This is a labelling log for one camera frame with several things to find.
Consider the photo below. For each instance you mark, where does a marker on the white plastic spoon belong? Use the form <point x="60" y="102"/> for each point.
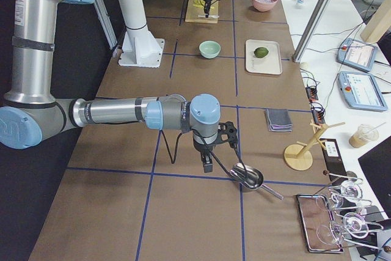
<point x="209" y="16"/>

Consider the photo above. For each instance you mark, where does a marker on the green bowl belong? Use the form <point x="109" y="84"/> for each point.
<point x="209" y="49"/>

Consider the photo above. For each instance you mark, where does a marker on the wooden cutting board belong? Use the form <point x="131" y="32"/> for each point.
<point x="192" y="12"/>

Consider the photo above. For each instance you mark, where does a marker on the metal scoop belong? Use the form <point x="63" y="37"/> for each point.
<point x="251" y="178"/>

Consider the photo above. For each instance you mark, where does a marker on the green avocado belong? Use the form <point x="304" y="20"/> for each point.
<point x="261" y="52"/>

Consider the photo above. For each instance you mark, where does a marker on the beige rabbit tray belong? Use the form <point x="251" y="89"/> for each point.
<point x="270" y="65"/>

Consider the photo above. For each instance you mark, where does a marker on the wooden mug tree stand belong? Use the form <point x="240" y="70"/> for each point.
<point x="297" y="156"/>

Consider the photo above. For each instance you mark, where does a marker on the black usb hub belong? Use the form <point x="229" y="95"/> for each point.
<point x="311" y="93"/>

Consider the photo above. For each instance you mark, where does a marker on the black power box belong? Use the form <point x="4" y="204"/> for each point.
<point x="332" y="157"/>

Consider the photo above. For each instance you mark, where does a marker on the black framed tray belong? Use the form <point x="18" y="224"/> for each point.
<point x="313" y="215"/>

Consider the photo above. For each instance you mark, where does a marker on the wine glass upper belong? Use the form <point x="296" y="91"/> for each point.
<point x="346" y="196"/>

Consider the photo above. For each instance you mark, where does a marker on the wine glass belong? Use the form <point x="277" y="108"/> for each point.
<point x="351" y="226"/>
<point x="346" y="196"/>

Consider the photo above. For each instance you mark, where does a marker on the wine glass lower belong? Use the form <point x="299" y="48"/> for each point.
<point x="351" y="226"/>

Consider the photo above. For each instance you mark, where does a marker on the far teach pendant tablet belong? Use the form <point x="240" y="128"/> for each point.
<point x="357" y="54"/>

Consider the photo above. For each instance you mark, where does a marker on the teach pendant tablet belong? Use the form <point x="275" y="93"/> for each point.
<point x="357" y="54"/>
<point x="361" y="91"/>

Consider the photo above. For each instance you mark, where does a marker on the iced coffee cup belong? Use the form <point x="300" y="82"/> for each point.
<point x="365" y="134"/>

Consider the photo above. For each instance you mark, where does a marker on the near teach pendant tablet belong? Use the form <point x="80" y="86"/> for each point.
<point x="361" y="91"/>

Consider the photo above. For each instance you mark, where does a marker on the white pillar mount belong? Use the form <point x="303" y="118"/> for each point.
<point x="139" y="48"/>

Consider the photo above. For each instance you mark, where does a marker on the aluminium frame post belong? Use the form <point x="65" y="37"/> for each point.
<point x="310" y="30"/>

